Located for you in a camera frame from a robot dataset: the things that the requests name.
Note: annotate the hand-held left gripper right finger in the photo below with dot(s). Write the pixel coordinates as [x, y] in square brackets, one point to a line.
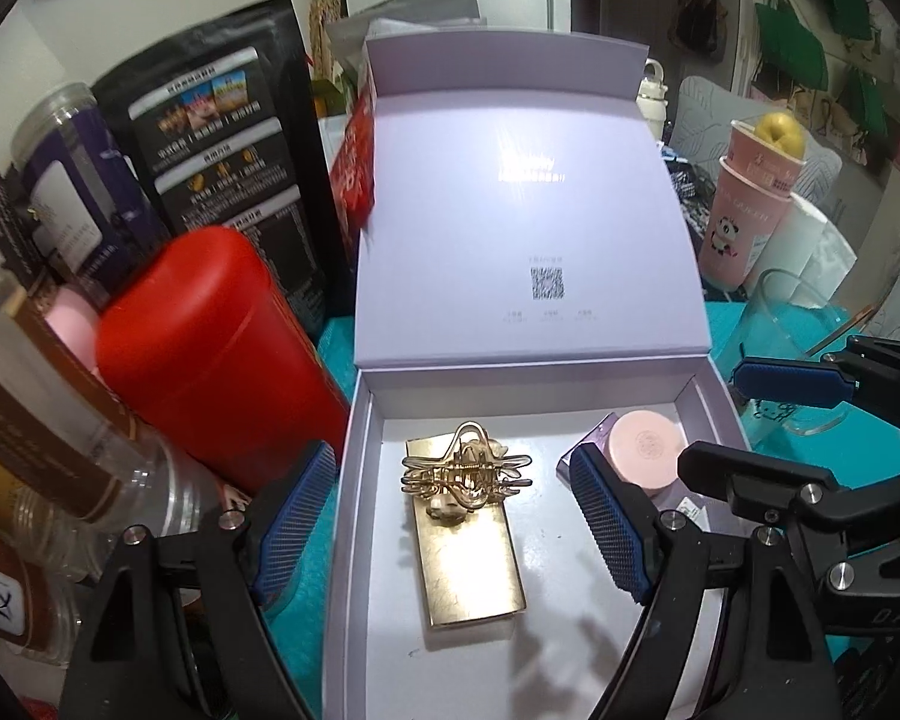
[611, 525]

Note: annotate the black hanging bag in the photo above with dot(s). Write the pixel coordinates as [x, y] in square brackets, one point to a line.
[697, 15]

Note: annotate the woven straw fan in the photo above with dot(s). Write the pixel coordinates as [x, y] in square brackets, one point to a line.
[326, 0]

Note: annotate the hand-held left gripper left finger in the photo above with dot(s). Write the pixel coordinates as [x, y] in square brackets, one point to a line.
[292, 525]

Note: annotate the pink panda print cup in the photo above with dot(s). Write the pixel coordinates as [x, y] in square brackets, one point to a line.
[742, 232]

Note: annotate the red canister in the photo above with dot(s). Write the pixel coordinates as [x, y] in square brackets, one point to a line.
[217, 352]

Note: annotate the gold rectangular box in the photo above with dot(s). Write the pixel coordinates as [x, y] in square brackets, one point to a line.
[472, 570]

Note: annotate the glass mug with cat print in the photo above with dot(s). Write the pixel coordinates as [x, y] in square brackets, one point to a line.
[772, 307]

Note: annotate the gold metal hair claw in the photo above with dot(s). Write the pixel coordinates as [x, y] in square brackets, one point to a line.
[465, 476]

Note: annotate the purple label jar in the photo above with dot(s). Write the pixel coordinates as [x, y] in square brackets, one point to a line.
[75, 187]

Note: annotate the black patterned bag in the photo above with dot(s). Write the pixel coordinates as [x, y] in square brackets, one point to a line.
[682, 195]

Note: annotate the red orange packet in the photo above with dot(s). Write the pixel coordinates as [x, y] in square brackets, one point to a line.
[352, 157]

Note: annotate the pink round jar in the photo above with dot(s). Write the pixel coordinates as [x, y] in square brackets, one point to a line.
[645, 454]

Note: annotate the thin metal stirring spoon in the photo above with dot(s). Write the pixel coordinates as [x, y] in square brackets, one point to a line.
[847, 324]

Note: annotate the white paper roll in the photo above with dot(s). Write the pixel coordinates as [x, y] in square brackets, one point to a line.
[810, 240]

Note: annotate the lilac gift box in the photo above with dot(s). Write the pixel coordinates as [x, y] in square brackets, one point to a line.
[525, 225]

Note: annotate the pink paper cup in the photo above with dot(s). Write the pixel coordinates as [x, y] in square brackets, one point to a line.
[757, 165]

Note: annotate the tall brown contents jar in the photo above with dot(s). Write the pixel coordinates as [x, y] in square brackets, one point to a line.
[37, 405]

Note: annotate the teal bubble mailer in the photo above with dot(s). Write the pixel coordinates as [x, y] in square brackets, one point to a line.
[336, 360]

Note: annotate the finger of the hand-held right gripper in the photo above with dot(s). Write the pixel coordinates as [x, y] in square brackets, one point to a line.
[765, 476]
[787, 382]

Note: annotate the yellow apple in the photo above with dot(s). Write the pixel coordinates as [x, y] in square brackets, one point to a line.
[776, 131]

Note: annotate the white label spice jar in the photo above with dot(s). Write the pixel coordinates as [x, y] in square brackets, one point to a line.
[7, 600]

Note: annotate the black printed pouch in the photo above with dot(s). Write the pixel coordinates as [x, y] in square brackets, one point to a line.
[225, 127]

